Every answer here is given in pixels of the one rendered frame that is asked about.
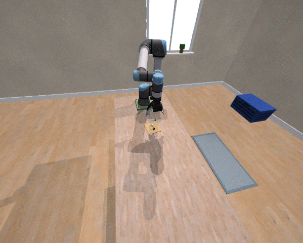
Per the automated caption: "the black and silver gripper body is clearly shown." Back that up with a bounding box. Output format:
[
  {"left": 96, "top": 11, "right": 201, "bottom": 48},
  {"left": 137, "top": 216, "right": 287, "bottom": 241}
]
[{"left": 151, "top": 97, "right": 162, "bottom": 112}]

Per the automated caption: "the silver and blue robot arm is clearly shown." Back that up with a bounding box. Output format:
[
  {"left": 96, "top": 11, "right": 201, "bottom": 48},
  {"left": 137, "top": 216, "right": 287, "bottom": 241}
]
[{"left": 133, "top": 38, "right": 167, "bottom": 106}]

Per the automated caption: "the tan flat mat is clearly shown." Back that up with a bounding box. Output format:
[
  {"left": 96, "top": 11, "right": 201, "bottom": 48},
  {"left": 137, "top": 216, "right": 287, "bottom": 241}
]
[{"left": 144, "top": 122, "right": 162, "bottom": 135}]

